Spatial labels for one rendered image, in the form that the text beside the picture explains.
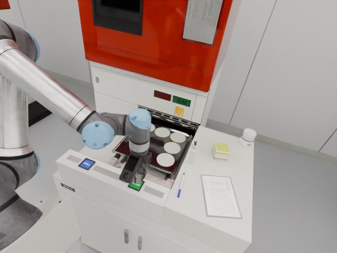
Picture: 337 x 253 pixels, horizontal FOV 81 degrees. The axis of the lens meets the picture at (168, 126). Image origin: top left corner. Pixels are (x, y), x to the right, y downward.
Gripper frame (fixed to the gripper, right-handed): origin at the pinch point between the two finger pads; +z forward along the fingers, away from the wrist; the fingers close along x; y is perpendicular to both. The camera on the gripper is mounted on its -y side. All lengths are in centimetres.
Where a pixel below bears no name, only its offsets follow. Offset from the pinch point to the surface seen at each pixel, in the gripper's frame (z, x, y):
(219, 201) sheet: 1.1, -36.3, 8.4
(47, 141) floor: 98, 153, 71
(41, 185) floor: 98, 110, 23
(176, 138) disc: 7.9, -4.4, 46.7
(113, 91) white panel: -4, 49, 58
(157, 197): 1.9, -11.2, -1.0
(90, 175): 2.1, 20.4, -3.9
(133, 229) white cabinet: 32.5, -1.9, -4.1
